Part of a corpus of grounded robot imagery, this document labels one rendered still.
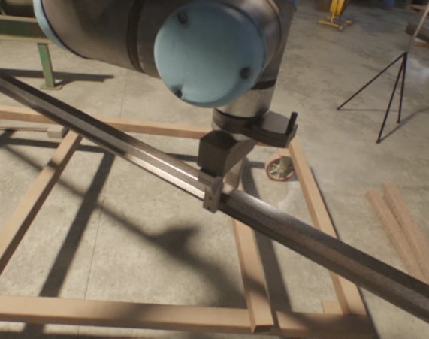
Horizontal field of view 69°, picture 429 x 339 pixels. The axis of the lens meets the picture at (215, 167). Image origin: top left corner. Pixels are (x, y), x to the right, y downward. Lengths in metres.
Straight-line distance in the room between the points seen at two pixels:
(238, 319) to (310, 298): 0.57
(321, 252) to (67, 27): 0.46
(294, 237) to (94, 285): 1.13
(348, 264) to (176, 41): 0.41
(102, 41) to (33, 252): 1.44
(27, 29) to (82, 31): 2.68
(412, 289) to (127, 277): 1.21
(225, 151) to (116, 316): 0.78
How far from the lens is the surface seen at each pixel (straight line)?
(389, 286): 0.56
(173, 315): 1.10
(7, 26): 3.07
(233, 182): 0.60
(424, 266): 1.95
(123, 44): 0.33
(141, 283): 1.51
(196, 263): 1.57
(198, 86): 0.29
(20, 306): 1.20
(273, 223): 0.54
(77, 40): 0.37
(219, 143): 0.45
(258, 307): 1.08
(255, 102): 0.43
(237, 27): 0.27
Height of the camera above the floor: 1.29
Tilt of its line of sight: 38 degrees down
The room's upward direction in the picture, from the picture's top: 9 degrees clockwise
